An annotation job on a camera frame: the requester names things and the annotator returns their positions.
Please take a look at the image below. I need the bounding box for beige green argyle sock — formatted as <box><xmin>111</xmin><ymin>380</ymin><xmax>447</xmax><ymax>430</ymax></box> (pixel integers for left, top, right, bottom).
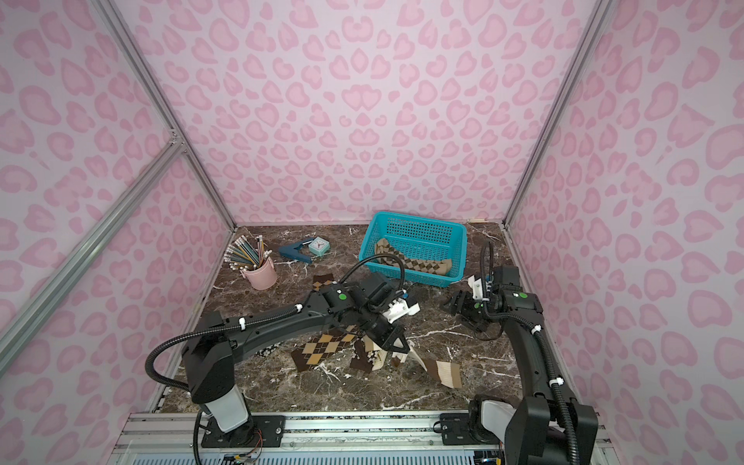
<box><xmin>374</xmin><ymin>238</ymin><xmax>453</xmax><ymax>276</ymax></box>

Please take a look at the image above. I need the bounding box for brown cream striped sock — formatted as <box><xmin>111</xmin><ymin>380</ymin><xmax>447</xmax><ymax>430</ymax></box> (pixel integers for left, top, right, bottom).
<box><xmin>350</xmin><ymin>337</ymin><xmax>405</xmax><ymax>373</ymax></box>
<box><xmin>408</xmin><ymin>349</ymin><xmax>463</xmax><ymax>389</ymax></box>

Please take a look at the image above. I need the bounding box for brown daisy pattern sock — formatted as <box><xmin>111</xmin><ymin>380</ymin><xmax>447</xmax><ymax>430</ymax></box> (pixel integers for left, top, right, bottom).
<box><xmin>257</xmin><ymin>343</ymin><xmax>283</xmax><ymax>358</ymax></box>

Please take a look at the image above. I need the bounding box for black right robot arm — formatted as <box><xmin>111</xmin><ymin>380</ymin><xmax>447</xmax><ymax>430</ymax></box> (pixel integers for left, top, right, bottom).
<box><xmin>449</xmin><ymin>265</ymin><xmax>599</xmax><ymax>464</ymax></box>

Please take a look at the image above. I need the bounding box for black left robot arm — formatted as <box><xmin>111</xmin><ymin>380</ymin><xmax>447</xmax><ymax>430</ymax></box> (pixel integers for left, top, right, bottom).
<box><xmin>182</xmin><ymin>272</ymin><xmax>420</xmax><ymax>434</ymax></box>

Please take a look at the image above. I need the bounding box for brown yellow argyle sock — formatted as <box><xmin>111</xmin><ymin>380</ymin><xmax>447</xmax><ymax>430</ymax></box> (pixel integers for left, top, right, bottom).
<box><xmin>291</xmin><ymin>329</ymin><xmax>357</xmax><ymax>372</ymax></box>
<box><xmin>312</xmin><ymin>273</ymin><xmax>334</xmax><ymax>291</ymax></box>

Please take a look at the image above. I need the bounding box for small mint alarm clock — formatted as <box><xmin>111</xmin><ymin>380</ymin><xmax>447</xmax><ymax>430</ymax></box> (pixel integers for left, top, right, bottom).
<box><xmin>308</xmin><ymin>236</ymin><xmax>331</xmax><ymax>257</ymax></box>

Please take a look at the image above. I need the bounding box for teal plastic mesh basket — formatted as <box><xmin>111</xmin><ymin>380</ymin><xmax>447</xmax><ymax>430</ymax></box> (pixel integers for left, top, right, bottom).
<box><xmin>358</xmin><ymin>211</ymin><xmax>468</xmax><ymax>288</ymax></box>

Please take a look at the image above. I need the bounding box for dark teal stapler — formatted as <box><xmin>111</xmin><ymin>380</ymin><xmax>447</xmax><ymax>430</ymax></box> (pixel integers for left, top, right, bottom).
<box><xmin>278</xmin><ymin>238</ymin><xmax>314</xmax><ymax>264</ymax></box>

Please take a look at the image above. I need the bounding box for pink metal pencil cup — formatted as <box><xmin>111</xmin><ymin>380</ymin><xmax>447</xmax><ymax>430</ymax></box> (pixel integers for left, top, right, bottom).
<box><xmin>240</xmin><ymin>258</ymin><xmax>278</xmax><ymax>291</ymax></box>

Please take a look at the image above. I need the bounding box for bundle of coloured pencils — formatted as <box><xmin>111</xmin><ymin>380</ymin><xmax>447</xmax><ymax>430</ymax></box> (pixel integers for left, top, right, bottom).
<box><xmin>223</xmin><ymin>236</ymin><xmax>272</xmax><ymax>271</ymax></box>

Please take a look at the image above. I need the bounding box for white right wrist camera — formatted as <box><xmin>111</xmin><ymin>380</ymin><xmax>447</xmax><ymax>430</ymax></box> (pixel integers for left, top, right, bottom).
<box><xmin>467</xmin><ymin>275</ymin><xmax>484</xmax><ymax>301</ymax></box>

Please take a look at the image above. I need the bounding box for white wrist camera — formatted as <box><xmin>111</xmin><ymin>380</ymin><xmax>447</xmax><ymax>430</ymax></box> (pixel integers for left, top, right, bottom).
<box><xmin>383</xmin><ymin>294</ymin><xmax>420</xmax><ymax>324</ymax></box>
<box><xmin>467</xmin><ymin>275</ymin><xmax>484</xmax><ymax>301</ymax></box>

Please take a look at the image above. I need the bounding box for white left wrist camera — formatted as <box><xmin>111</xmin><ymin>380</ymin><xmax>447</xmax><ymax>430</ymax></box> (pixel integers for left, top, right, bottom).
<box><xmin>383</xmin><ymin>294</ymin><xmax>420</xmax><ymax>324</ymax></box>

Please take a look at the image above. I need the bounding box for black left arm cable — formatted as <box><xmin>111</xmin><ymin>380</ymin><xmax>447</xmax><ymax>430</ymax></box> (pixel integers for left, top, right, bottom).
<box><xmin>336</xmin><ymin>253</ymin><xmax>407</xmax><ymax>303</ymax></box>

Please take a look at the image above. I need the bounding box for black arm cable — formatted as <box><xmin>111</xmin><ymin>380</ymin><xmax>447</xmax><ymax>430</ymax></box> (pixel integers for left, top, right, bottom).
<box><xmin>336</xmin><ymin>253</ymin><xmax>407</xmax><ymax>303</ymax></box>
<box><xmin>479</xmin><ymin>239</ymin><xmax>496</xmax><ymax>292</ymax></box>

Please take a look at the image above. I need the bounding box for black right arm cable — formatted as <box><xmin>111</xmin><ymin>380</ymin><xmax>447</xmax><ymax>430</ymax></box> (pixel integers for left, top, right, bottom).
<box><xmin>479</xmin><ymin>239</ymin><xmax>496</xmax><ymax>292</ymax></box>

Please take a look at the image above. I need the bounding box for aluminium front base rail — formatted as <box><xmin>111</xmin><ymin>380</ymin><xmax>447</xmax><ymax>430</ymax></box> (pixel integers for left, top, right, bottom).
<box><xmin>109</xmin><ymin>409</ymin><xmax>611</xmax><ymax>465</ymax></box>

